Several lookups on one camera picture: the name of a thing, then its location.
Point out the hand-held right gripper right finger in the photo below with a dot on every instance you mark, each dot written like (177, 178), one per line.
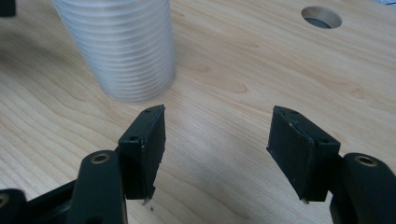
(295, 152)

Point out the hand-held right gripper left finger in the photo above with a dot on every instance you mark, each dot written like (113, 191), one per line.
(146, 149)

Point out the stack of clear plastic cups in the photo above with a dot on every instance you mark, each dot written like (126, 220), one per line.
(121, 46)

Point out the round grey table grommet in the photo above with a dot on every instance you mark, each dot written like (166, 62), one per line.
(320, 17)

